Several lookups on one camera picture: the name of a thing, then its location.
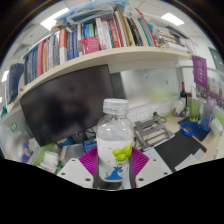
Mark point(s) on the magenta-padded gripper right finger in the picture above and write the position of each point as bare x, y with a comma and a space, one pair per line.
151, 171

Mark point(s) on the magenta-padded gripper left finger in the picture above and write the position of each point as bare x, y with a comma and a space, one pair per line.
73, 171

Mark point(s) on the clear plastic water bottle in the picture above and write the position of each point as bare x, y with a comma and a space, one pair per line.
115, 140

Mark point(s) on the white tissue pack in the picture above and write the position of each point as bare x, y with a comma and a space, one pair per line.
50, 161

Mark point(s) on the small blue box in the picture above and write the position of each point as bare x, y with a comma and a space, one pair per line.
90, 145

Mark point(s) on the black desk mat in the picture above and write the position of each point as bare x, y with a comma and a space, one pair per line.
176, 150

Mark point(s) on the grey metal laptop stand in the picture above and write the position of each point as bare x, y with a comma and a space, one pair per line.
153, 133

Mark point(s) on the small white paper sheet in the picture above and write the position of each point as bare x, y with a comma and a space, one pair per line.
188, 160

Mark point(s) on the black computer monitor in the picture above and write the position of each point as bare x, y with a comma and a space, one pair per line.
66, 106

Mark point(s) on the translucent purple drink bottle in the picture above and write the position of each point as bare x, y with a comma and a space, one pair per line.
207, 115

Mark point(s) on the dark wine bottle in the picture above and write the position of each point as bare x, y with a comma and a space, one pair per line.
183, 95

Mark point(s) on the dark blue box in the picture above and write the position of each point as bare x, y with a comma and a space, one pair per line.
15, 81

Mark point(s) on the purple hanging sign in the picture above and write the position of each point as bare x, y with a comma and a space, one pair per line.
199, 71

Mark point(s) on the wooden shelf with books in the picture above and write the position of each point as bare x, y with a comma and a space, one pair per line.
110, 55

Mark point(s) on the ceiling lights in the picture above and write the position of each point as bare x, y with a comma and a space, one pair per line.
53, 20

